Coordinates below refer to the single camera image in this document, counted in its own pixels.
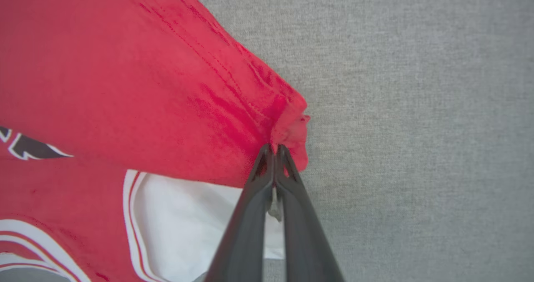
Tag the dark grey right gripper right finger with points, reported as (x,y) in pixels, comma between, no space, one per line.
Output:
(304,248)

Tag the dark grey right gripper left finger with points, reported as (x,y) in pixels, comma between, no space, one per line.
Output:
(246,240)

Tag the red and white sports jersey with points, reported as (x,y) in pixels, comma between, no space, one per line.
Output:
(125,86)

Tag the grey fabric sofa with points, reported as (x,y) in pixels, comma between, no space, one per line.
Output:
(417,127)

